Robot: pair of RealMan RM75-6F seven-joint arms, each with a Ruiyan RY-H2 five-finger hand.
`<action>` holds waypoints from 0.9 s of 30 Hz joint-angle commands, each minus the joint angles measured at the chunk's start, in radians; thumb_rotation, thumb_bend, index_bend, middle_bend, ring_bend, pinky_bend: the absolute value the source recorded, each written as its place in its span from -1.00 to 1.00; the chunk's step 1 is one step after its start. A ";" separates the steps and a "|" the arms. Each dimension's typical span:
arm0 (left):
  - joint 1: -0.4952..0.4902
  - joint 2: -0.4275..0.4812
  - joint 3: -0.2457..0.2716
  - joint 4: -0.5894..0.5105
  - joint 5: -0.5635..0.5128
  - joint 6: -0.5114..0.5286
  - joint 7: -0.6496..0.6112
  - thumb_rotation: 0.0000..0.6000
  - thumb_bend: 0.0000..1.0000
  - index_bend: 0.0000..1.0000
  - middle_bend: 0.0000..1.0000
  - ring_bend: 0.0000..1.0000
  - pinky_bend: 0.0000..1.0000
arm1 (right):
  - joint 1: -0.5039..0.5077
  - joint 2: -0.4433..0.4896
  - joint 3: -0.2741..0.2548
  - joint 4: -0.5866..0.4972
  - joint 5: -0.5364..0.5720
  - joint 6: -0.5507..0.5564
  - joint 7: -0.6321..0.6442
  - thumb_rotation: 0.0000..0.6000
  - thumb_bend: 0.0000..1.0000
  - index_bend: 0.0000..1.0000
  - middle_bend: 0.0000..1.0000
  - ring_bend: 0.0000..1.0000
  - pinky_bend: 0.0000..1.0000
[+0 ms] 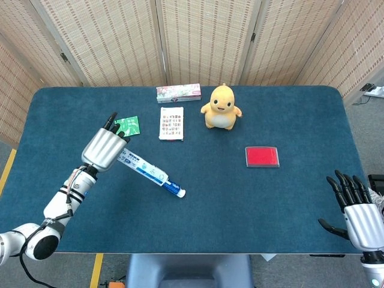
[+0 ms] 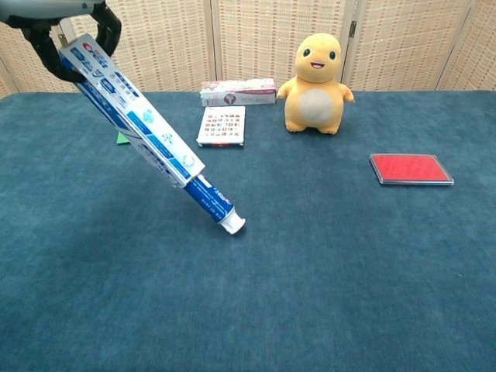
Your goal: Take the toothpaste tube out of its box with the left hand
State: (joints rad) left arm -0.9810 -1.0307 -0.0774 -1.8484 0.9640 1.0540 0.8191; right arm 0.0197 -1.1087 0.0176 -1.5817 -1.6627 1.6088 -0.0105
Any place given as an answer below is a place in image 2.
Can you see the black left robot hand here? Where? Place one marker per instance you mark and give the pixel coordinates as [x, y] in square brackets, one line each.
[46, 46]

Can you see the blue and white toothpaste box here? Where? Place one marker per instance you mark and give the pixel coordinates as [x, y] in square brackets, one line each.
[133, 112]

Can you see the blue and white toothpaste tube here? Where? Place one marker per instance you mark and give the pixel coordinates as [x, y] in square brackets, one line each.
[215, 207]

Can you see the white patterned card pack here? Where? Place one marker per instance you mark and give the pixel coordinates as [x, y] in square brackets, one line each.
[221, 126]

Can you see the pink floral toothpaste box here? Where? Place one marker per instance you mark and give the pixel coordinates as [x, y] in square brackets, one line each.
[238, 93]

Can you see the green sachet packet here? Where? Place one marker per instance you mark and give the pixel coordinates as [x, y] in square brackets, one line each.
[123, 138]

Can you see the woven folding screen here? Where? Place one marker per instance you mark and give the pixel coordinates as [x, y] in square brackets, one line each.
[248, 42]

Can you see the yellow plush dinosaur toy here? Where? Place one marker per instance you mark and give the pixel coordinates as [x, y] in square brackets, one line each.
[316, 93]

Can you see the teal table cloth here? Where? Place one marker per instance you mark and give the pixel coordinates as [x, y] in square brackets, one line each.
[248, 279]

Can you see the red ink pad case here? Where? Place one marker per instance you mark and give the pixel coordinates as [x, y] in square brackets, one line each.
[410, 169]

